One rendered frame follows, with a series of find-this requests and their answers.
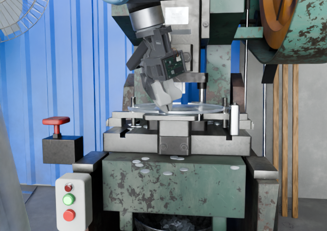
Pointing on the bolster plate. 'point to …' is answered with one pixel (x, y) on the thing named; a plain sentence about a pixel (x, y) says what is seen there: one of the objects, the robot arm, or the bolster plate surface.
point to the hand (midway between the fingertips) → (165, 108)
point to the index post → (234, 119)
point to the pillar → (202, 95)
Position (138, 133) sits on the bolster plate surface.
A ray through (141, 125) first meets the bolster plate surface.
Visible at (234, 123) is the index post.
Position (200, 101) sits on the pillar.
